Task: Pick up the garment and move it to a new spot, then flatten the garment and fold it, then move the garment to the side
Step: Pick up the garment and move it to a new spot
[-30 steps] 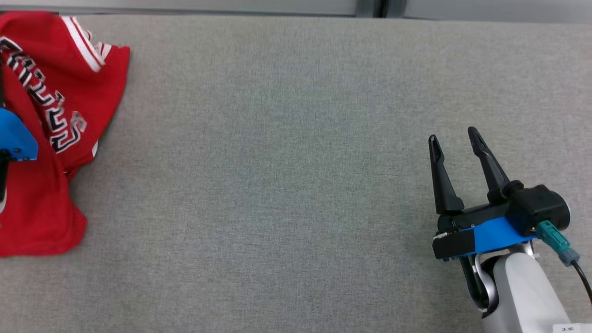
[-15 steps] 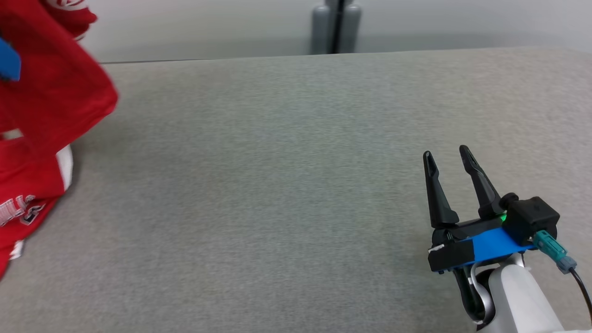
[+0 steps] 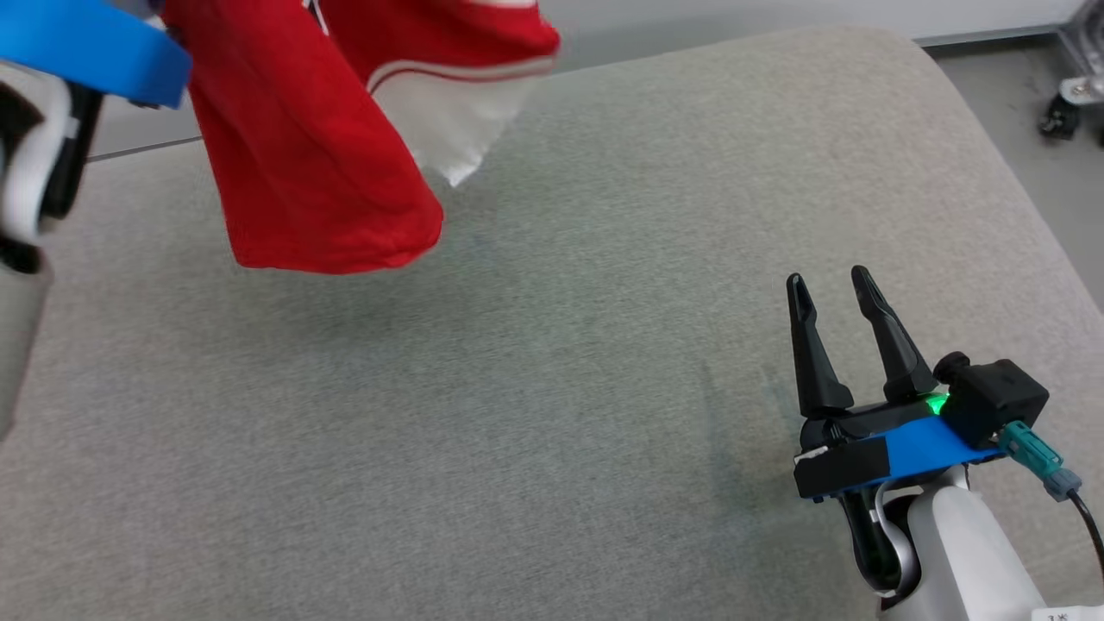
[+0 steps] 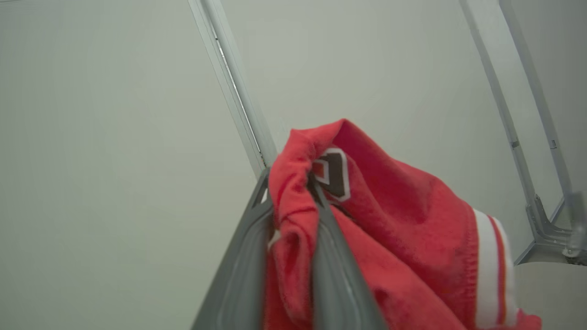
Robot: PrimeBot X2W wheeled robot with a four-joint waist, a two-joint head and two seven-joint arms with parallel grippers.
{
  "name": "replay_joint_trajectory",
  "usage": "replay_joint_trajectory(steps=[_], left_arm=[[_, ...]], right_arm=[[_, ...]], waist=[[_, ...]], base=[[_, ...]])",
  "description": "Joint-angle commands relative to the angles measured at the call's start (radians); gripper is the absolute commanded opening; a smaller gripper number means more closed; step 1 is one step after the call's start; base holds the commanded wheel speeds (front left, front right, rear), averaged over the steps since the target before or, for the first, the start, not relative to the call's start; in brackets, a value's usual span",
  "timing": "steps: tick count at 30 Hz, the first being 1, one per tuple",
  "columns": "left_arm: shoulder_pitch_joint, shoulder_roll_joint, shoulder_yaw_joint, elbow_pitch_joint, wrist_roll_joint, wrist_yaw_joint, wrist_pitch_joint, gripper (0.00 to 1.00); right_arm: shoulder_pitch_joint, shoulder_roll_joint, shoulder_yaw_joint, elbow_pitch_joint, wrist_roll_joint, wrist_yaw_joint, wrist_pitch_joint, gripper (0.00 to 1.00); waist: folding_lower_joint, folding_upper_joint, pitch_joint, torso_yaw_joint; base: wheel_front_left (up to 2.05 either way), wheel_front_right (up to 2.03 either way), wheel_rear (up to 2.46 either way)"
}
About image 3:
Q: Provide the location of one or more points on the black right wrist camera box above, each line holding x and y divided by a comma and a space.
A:
992, 397

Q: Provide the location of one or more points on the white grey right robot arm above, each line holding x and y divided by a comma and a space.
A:
957, 552

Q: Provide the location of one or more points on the red white Bulls jersey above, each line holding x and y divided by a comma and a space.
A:
302, 172

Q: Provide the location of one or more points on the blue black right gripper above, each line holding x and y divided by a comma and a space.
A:
923, 448

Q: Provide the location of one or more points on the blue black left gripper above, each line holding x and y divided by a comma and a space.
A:
86, 43

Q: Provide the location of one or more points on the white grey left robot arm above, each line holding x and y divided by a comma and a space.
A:
21, 345

